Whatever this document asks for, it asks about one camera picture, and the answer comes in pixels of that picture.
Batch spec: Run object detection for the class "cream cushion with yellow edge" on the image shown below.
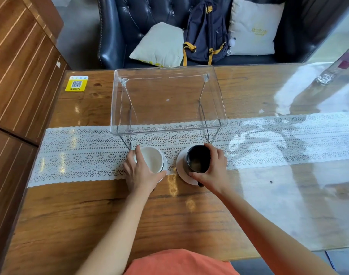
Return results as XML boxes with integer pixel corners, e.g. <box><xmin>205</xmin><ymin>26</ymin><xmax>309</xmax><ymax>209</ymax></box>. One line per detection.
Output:
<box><xmin>129</xmin><ymin>21</ymin><xmax>185</xmax><ymax>68</ymax></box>

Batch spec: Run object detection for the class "white lace table runner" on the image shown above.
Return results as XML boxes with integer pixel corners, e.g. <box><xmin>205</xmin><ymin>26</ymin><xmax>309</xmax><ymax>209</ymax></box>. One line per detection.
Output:
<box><xmin>27</xmin><ymin>111</ymin><xmax>349</xmax><ymax>189</ymax></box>

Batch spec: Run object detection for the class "clear acrylic stand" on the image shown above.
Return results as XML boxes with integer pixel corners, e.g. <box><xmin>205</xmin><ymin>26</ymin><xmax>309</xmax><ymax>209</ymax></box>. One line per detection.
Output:
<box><xmin>110</xmin><ymin>65</ymin><xmax>228</xmax><ymax>151</ymax></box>

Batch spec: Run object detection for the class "person's right forearm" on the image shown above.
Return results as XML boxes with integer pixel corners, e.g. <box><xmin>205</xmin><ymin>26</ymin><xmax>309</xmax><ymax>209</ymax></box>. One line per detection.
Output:
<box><xmin>214</xmin><ymin>187</ymin><xmax>338</xmax><ymax>275</ymax></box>

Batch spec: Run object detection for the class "yellow code sticker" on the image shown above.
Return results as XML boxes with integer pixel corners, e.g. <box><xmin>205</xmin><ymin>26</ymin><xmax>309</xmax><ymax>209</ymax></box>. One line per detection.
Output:
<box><xmin>65</xmin><ymin>76</ymin><xmax>89</xmax><ymax>92</ymax></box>

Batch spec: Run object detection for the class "grey curtain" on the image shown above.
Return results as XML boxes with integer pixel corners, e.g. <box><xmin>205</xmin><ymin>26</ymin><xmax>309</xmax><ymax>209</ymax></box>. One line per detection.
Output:
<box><xmin>302</xmin><ymin>0</ymin><xmax>349</xmax><ymax>52</ymax></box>

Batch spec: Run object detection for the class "dark tufted leather sofa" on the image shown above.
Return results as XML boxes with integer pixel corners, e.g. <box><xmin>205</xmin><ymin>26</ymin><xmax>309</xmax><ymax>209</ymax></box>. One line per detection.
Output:
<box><xmin>97</xmin><ymin>0</ymin><xmax>321</xmax><ymax>70</ymax></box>

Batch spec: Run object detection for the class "cream cushion with yellow print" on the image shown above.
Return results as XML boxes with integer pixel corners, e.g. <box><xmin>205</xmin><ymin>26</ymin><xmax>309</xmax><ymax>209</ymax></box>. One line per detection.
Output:
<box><xmin>228</xmin><ymin>0</ymin><xmax>285</xmax><ymax>57</ymax></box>

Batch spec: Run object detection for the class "striped wooden partition wall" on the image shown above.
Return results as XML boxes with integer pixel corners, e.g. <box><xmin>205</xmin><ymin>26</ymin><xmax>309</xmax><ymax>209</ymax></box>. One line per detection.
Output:
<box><xmin>0</xmin><ymin>0</ymin><xmax>71</xmax><ymax>267</ymax></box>

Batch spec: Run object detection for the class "navy backpack with yellow straps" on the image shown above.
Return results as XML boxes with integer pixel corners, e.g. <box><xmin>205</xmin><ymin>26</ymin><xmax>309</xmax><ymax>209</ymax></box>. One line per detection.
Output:
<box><xmin>182</xmin><ymin>0</ymin><xmax>232</xmax><ymax>67</ymax></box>

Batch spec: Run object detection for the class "white saucer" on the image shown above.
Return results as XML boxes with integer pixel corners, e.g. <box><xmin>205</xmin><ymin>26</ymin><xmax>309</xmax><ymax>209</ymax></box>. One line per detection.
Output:
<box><xmin>128</xmin><ymin>150</ymin><xmax>168</xmax><ymax>184</ymax></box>
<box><xmin>176</xmin><ymin>148</ymin><xmax>209</xmax><ymax>186</ymax></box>

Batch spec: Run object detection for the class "black mug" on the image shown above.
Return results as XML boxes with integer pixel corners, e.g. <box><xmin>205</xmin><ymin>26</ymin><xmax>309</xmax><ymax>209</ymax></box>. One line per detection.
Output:
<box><xmin>183</xmin><ymin>144</ymin><xmax>212</xmax><ymax>188</ymax></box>

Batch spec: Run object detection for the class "clear plastic water bottle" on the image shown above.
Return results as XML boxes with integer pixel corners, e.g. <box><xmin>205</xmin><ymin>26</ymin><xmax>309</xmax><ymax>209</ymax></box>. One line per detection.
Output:
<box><xmin>316</xmin><ymin>44</ymin><xmax>349</xmax><ymax>86</ymax></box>

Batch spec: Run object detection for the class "black cup with white inside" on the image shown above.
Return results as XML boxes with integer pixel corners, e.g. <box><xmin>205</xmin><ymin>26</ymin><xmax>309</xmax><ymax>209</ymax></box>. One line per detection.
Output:
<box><xmin>133</xmin><ymin>146</ymin><xmax>165</xmax><ymax>174</ymax></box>

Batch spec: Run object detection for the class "person's left forearm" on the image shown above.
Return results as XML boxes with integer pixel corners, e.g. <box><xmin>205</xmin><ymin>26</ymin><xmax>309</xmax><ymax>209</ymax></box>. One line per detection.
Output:
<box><xmin>75</xmin><ymin>187</ymin><xmax>157</xmax><ymax>275</ymax></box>

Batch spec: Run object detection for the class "person's orange shirt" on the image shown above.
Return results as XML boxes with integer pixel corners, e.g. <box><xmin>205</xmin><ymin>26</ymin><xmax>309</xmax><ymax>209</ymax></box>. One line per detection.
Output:
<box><xmin>124</xmin><ymin>249</ymin><xmax>240</xmax><ymax>275</ymax></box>

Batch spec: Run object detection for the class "plain wooden side panel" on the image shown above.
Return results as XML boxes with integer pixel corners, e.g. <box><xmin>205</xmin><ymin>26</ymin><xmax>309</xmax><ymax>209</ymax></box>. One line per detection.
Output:
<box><xmin>28</xmin><ymin>0</ymin><xmax>65</xmax><ymax>45</ymax></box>

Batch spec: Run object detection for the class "person's left hand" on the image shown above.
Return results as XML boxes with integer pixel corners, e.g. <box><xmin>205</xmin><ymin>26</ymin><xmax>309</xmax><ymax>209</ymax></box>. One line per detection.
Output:
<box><xmin>123</xmin><ymin>145</ymin><xmax>167</xmax><ymax>195</ymax></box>

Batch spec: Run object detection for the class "person's right hand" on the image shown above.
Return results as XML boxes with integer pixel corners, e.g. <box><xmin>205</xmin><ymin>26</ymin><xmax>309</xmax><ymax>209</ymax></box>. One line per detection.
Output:
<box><xmin>188</xmin><ymin>143</ymin><xmax>228</xmax><ymax>197</ymax></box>

